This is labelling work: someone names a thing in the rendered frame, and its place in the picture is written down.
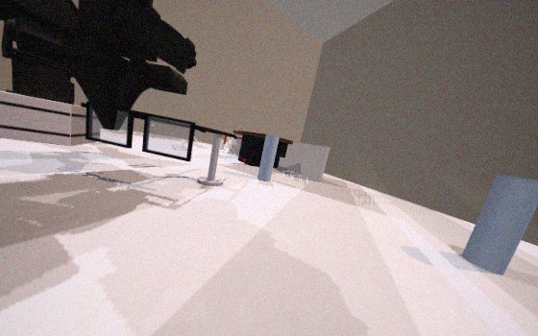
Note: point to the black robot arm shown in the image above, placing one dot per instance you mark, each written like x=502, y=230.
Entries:
x=33, y=72

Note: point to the black glasses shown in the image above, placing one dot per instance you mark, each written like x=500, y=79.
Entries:
x=162, y=136

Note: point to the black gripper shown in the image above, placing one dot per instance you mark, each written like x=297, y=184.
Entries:
x=96, y=61

